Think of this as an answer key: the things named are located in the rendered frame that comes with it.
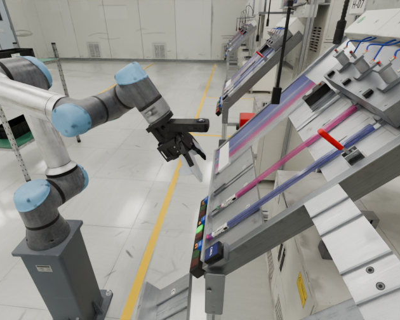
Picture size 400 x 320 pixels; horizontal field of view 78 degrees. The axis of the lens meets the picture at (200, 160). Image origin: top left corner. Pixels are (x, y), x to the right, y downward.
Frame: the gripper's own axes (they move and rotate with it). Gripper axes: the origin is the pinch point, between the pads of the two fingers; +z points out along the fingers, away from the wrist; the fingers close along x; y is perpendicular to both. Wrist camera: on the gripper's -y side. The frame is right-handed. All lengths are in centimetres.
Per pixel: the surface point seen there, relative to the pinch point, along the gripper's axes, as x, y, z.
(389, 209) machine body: -22, -47, 64
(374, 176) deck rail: 21.0, -36.0, 7.5
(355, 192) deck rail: 21.0, -31.9, 9.7
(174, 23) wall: -860, 135, -121
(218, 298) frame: 25.5, 7.8, 23.0
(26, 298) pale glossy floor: -5, 129, 24
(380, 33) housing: -8, -55, -8
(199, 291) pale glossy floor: -18, 52, 74
